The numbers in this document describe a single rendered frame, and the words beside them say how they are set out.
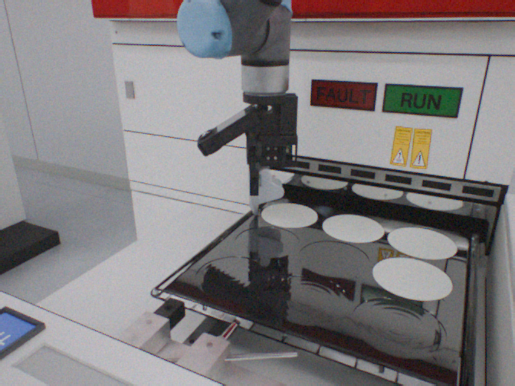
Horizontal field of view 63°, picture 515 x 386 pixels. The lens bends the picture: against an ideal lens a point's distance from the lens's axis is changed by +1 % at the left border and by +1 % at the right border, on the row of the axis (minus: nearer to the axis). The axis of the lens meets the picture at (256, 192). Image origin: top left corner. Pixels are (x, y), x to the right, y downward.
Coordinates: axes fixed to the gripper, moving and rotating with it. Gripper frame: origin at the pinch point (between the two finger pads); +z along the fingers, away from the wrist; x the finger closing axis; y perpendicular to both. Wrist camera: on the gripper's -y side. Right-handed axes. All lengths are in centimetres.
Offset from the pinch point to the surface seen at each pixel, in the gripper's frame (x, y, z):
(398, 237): -8.9, 23.1, 1.6
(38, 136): 283, -169, 60
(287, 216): -0.7, 6.2, 1.5
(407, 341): -32.0, 15.7, 1.7
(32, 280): 117, -107, 92
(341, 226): -4.8, 15.0, 1.6
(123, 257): 0.0, -23.5, 9.6
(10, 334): -36.5, -22.6, -4.8
